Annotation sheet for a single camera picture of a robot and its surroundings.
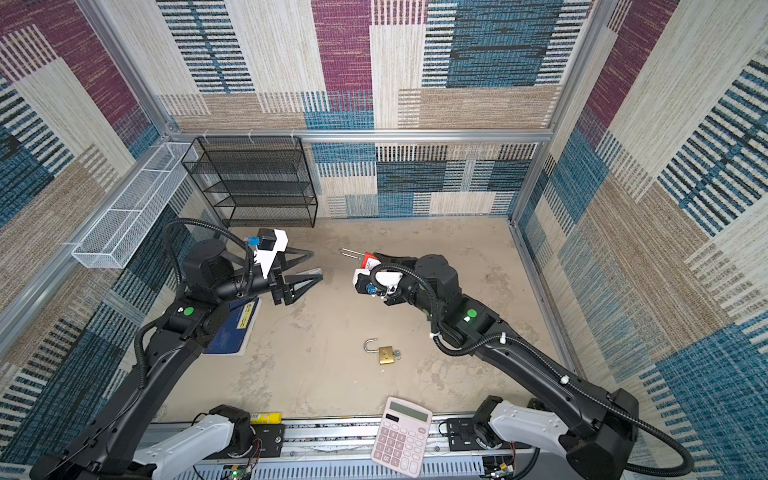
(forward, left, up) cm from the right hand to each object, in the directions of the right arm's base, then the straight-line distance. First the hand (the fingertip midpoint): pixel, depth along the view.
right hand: (379, 260), depth 68 cm
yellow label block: (-25, +29, -30) cm, 49 cm away
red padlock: (0, +4, +2) cm, 5 cm away
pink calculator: (-30, -4, -31) cm, 43 cm away
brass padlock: (-9, 0, -32) cm, 33 cm away
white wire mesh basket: (+9, +62, +2) cm, 63 cm away
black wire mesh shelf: (+49, +45, -15) cm, 68 cm away
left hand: (-3, +13, +4) cm, 14 cm away
